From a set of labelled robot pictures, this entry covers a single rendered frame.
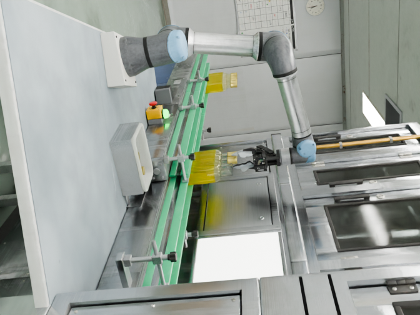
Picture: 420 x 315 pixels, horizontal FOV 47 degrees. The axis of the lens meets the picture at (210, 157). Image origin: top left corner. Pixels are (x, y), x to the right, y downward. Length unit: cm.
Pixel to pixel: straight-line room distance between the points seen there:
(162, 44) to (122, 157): 44
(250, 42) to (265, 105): 626
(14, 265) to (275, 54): 133
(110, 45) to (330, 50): 647
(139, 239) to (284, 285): 67
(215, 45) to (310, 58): 614
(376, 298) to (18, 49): 97
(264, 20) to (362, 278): 687
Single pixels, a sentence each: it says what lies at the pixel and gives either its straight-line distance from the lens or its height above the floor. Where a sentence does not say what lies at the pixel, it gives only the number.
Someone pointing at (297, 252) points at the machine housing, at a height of 137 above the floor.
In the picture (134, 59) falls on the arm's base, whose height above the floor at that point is 85.
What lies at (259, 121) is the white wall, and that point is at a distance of 830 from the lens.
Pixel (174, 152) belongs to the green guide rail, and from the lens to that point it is 203.
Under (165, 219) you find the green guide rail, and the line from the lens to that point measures 176.
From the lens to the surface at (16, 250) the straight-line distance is 224.
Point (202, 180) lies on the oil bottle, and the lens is 207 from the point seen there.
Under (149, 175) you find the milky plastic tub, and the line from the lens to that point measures 190.
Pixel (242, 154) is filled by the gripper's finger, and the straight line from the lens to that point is 214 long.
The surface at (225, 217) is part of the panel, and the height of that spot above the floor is 110.
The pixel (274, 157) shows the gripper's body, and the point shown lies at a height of 133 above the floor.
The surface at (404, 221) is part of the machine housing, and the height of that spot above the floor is 179.
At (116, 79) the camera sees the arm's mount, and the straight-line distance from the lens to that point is 179.
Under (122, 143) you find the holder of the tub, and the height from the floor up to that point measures 80.
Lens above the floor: 128
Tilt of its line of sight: 6 degrees down
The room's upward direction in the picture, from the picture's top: 84 degrees clockwise
